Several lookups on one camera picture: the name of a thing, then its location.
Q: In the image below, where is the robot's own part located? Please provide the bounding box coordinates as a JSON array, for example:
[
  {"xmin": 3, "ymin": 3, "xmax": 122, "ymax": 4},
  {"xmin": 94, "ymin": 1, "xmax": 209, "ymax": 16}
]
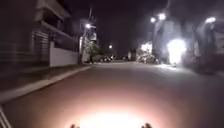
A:
[
  {"xmin": 141, "ymin": 122, "xmax": 153, "ymax": 128},
  {"xmin": 69, "ymin": 123, "xmax": 81, "ymax": 128}
]

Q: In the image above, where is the pavement beside road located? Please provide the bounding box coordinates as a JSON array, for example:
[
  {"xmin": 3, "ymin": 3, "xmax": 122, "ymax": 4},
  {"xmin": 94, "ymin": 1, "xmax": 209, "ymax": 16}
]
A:
[{"xmin": 0, "ymin": 63, "xmax": 94, "ymax": 104}]

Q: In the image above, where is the building with balconies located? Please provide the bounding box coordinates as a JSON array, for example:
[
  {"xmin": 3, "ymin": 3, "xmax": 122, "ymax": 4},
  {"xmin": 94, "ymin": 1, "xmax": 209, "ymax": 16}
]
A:
[{"xmin": 0, "ymin": 0, "xmax": 80, "ymax": 69}]

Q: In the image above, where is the bush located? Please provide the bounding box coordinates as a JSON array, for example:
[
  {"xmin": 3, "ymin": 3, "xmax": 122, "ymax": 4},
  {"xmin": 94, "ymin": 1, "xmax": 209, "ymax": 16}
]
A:
[{"xmin": 84, "ymin": 40, "xmax": 102, "ymax": 64}]

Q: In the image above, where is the asphalt road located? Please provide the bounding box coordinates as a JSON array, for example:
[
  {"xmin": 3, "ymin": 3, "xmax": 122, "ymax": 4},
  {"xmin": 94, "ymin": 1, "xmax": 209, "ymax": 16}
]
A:
[{"xmin": 0, "ymin": 61, "xmax": 224, "ymax": 128}]

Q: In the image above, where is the white wall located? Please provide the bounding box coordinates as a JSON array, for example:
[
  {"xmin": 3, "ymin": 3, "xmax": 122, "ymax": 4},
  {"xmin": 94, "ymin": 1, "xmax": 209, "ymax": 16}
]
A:
[{"xmin": 49, "ymin": 41, "xmax": 80, "ymax": 68}]

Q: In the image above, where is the street lamp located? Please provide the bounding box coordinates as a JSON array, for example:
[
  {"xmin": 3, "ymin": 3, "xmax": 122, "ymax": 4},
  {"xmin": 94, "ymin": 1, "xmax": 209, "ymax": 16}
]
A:
[{"xmin": 149, "ymin": 12, "xmax": 167, "ymax": 61}]

